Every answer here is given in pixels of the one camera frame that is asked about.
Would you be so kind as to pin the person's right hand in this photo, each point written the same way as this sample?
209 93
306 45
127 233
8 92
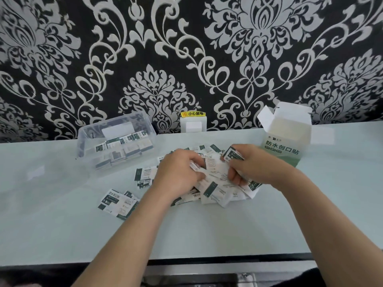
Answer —
263 167

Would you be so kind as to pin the person's left hand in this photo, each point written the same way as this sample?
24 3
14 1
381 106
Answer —
176 176

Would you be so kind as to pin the green white cardboard carton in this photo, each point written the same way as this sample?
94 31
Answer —
287 140

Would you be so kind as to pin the pile of white green packets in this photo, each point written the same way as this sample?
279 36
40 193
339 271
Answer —
215 188

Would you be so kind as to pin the clear plastic box lid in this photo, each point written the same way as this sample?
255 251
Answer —
36 173

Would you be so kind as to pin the person's right forearm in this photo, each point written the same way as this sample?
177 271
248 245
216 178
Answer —
335 230

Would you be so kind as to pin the person's left forearm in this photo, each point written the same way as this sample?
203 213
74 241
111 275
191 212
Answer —
119 245

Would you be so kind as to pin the white wall socket yellow label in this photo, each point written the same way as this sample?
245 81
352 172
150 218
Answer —
193 124

